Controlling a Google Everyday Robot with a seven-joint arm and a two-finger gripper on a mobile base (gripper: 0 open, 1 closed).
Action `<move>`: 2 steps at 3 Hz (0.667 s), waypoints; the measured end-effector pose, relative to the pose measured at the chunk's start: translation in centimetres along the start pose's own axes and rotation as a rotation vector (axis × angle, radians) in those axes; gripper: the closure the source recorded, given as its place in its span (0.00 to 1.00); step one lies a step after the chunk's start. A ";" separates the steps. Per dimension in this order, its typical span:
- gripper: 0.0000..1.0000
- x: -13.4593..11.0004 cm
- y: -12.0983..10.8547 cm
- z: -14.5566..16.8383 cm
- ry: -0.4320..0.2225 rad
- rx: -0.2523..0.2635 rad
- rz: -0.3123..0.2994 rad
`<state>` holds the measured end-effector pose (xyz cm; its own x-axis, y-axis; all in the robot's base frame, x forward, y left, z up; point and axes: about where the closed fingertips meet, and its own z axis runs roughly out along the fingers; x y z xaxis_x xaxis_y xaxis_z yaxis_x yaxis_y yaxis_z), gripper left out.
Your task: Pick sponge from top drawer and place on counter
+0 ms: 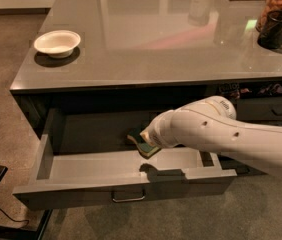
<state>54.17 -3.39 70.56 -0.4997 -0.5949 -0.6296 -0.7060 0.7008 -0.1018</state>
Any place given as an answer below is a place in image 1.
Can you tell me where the black cup with spoon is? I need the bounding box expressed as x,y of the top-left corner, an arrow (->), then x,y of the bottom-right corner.
257,10 -> 282,50

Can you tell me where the black cable on floor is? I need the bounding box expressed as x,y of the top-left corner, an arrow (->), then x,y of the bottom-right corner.
0,196 -> 31,228

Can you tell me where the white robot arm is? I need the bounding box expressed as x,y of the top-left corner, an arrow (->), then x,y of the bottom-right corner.
141,96 -> 282,178

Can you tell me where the grey counter cabinet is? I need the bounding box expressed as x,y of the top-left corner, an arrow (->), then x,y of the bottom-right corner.
10,0 -> 282,133

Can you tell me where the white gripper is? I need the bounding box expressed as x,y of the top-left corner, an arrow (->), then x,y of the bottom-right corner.
140,110 -> 180,148

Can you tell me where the white paper bowl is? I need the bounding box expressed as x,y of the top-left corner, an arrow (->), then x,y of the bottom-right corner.
34,30 -> 81,59

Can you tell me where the green yellow sponge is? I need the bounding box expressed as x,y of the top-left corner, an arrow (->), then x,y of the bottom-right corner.
127,128 -> 160,159

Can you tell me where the metal drawer handle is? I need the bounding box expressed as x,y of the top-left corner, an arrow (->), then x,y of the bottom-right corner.
111,190 -> 146,203

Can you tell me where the open grey top drawer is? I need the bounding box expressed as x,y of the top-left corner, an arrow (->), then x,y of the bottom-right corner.
13,108 -> 236,210

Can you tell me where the right upper snack drawer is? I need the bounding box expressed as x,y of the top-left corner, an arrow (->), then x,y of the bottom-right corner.
217,82 -> 282,126

